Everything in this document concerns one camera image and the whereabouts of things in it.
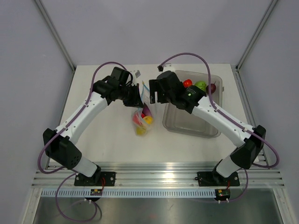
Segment white slotted cable duct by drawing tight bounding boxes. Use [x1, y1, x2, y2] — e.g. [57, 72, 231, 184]
[41, 188, 216, 198]

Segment aluminium frame post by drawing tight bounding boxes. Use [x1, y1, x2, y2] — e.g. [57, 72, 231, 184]
[32, 0, 76, 73]
[235, 0, 280, 72]

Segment right aluminium frame post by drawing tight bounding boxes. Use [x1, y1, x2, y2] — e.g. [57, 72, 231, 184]
[235, 0, 280, 72]

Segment left small circuit board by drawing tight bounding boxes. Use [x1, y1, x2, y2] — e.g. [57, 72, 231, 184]
[90, 189, 102, 196]

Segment clear zip top bag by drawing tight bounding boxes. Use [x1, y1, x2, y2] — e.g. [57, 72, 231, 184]
[132, 81, 157, 136]

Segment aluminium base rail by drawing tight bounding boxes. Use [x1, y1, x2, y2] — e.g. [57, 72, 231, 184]
[31, 162, 285, 189]

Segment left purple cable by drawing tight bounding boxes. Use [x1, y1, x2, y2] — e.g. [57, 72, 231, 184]
[37, 61, 102, 223]

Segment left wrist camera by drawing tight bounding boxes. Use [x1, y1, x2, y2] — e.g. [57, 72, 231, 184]
[130, 70, 141, 81]

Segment left aluminium frame post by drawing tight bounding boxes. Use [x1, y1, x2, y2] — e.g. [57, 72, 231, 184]
[32, 0, 76, 73]

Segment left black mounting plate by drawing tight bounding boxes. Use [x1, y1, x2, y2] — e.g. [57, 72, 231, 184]
[74, 171, 116, 187]

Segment purple cable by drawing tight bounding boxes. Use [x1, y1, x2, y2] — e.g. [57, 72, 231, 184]
[157, 53, 280, 203]
[37, 61, 102, 223]

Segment right small circuit board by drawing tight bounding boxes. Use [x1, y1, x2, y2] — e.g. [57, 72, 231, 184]
[215, 189, 231, 200]

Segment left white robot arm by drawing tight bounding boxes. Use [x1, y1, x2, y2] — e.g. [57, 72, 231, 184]
[43, 67, 143, 186]

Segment green toy fruit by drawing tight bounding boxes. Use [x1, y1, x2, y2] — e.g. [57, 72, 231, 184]
[194, 81, 207, 92]

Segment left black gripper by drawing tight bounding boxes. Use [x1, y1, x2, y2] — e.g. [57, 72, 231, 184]
[118, 83, 144, 108]

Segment black mounting plate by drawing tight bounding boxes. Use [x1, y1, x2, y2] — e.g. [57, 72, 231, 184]
[194, 171, 240, 187]
[74, 171, 116, 187]

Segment purple toy eggplant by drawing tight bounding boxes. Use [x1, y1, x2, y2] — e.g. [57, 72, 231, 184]
[142, 103, 152, 116]

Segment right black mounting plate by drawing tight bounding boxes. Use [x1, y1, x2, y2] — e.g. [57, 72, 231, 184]
[194, 171, 240, 187]

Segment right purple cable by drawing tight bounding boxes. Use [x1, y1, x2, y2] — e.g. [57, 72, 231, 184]
[157, 53, 280, 203]

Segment clear grey plastic bin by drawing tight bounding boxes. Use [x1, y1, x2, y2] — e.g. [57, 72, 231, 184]
[162, 70, 221, 138]

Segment small circuit board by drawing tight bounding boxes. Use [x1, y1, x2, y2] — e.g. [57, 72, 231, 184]
[90, 189, 102, 196]
[215, 189, 231, 200]

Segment orange toy fruit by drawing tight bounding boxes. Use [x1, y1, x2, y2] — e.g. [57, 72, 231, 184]
[143, 116, 153, 125]

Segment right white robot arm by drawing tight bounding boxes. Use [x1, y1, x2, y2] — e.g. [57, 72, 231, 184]
[149, 71, 266, 187]

